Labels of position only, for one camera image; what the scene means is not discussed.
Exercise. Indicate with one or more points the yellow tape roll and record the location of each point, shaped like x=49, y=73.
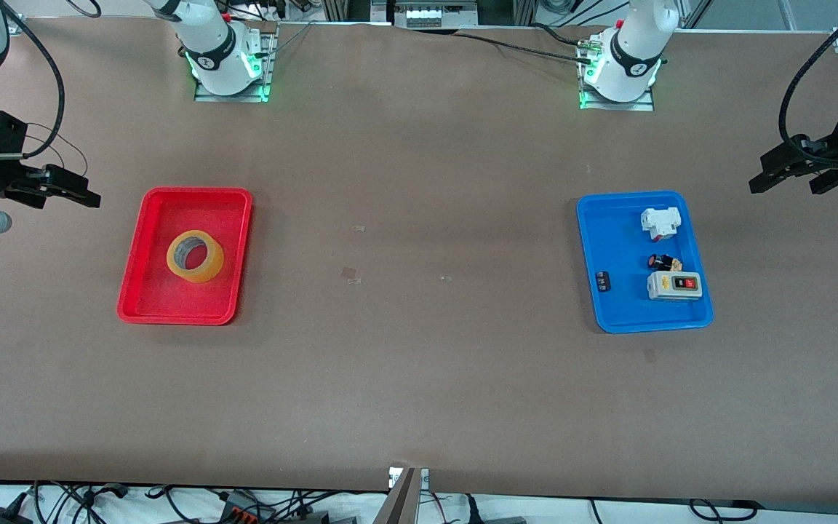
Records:
x=204, y=276

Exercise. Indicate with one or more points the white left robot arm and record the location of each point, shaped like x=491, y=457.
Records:
x=633, y=51

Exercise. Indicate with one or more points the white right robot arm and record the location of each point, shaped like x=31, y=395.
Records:
x=215, y=44

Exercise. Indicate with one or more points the white circuit breaker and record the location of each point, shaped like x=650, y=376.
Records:
x=659, y=222

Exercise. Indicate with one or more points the black red push button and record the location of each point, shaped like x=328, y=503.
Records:
x=657, y=262

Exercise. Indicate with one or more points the red plastic tray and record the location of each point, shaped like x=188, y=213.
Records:
x=172, y=307

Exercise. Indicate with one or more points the blue plastic tray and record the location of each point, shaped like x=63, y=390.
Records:
x=623, y=309

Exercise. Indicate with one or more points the small black terminal block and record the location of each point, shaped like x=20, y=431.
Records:
x=602, y=282

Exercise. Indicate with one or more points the black power adapter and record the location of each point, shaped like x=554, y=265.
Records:
x=4, y=517

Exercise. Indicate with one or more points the orange black connector block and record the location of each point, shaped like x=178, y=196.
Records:
x=244, y=513

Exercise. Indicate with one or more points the grey power strip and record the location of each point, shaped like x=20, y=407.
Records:
x=433, y=16

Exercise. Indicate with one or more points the black plug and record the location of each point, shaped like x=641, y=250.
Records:
x=473, y=509

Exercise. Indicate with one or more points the aluminium profile beam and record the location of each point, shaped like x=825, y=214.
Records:
x=398, y=506

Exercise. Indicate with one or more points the grey switch box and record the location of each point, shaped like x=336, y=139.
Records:
x=662, y=287

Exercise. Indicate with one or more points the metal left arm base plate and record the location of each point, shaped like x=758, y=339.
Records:
x=619, y=107

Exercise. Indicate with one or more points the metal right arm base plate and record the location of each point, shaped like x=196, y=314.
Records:
x=233, y=97

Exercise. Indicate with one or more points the aluminium frame post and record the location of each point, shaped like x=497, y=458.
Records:
x=524, y=11
x=339, y=9

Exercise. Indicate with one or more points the white bracket plate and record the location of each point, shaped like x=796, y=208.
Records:
x=393, y=477

